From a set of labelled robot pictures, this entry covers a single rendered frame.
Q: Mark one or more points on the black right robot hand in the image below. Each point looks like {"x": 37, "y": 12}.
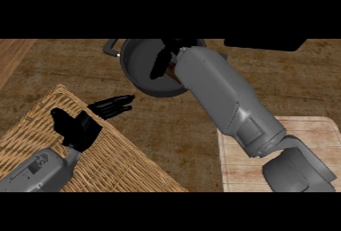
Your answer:
{"x": 161, "y": 64}

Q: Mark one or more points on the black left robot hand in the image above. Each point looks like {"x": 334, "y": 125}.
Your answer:
{"x": 80, "y": 129}

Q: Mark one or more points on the brown sweet potato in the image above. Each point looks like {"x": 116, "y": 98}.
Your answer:
{"x": 173, "y": 71}

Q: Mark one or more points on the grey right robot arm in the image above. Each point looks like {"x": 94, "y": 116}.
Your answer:
{"x": 222, "y": 99}

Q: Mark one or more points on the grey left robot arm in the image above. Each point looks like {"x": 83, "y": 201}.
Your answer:
{"x": 37, "y": 176}

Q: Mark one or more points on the dark grey pot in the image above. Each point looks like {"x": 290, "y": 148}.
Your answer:
{"x": 139, "y": 64}

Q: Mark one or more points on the pale wooden cutting board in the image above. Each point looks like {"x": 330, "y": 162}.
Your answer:
{"x": 319, "y": 138}

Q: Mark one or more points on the wicker placemat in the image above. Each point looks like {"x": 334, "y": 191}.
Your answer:
{"x": 116, "y": 156}

